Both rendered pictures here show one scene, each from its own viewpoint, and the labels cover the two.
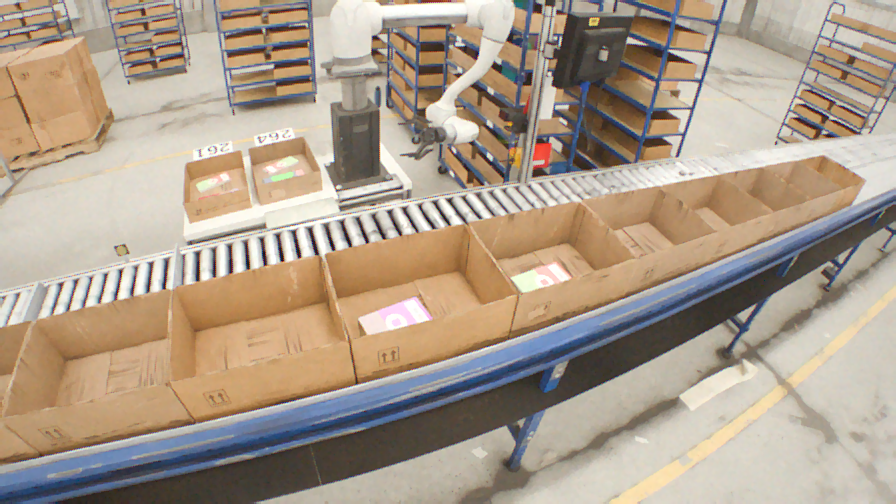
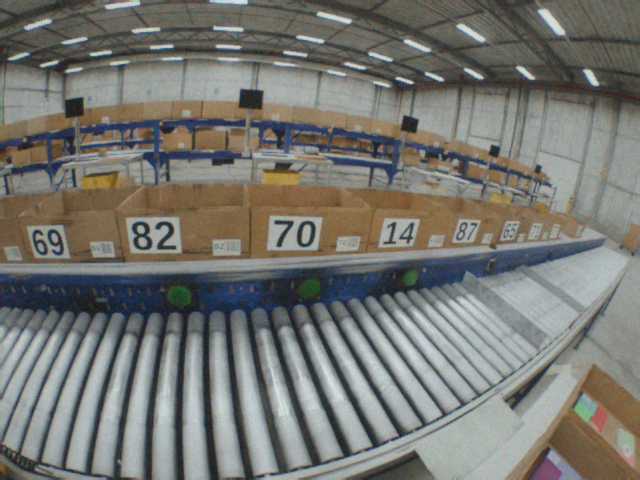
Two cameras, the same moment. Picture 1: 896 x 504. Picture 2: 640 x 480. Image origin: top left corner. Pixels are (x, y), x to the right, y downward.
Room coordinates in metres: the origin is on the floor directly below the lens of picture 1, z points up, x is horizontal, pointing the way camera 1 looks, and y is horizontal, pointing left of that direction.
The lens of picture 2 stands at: (1.65, 0.21, 1.27)
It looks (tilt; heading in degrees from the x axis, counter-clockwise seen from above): 24 degrees down; 184
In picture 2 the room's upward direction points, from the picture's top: 7 degrees clockwise
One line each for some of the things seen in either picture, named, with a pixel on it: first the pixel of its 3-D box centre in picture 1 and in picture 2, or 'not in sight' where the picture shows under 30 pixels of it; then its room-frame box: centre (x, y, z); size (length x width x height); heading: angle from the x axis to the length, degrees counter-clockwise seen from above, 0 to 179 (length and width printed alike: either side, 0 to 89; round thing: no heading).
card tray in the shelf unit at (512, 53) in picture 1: (528, 49); not in sight; (2.52, -0.36, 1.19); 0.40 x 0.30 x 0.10; 26
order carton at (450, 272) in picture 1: (415, 299); (302, 217); (0.78, 0.07, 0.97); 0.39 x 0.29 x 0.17; 116
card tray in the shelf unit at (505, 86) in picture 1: (523, 82); not in sight; (2.52, -0.36, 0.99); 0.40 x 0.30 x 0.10; 23
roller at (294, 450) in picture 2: (417, 248); (273, 376); (1.26, 0.11, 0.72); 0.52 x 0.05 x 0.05; 26
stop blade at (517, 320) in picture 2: (176, 293); (500, 308); (0.88, 0.90, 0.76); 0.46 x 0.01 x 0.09; 26
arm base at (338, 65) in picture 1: (347, 60); not in sight; (1.74, 0.46, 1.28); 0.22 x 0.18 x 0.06; 110
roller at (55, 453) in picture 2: (538, 222); (77, 379); (1.49, -0.36, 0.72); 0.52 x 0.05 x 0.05; 26
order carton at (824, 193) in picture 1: (797, 192); not in sight; (1.64, -1.70, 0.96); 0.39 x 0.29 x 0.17; 116
